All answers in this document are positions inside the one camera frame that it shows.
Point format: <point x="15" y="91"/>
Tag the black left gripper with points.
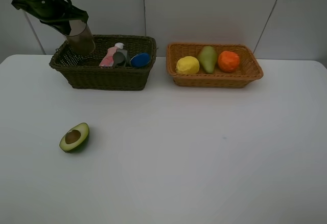
<point x="53" y="13"/>

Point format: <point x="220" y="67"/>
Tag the translucent pink cup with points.
<point x="80" y="38"/>

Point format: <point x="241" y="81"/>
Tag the pink bottle white cap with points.
<point x="108" y="61"/>

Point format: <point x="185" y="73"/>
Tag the black pump dispenser bottle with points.
<point x="120" y="58"/>

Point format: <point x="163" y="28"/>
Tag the white bottle blue cap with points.
<point x="140" y="60"/>

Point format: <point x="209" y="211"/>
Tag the halved avocado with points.
<point x="75" y="139"/>

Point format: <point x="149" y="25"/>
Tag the yellow lemon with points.
<point x="187" y="65"/>

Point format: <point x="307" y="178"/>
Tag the green red pear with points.
<point x="208" y="59"/>

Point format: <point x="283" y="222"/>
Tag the orange fruit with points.
<point x="228" y="61"/>

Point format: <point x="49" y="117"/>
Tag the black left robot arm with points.
<point x="57" y="14"/>

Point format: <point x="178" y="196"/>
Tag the dark brown wicker basket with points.
<point x="84" y="72"/>

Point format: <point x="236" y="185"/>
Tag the orange wicker basket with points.
<point x="248" y="71"/>

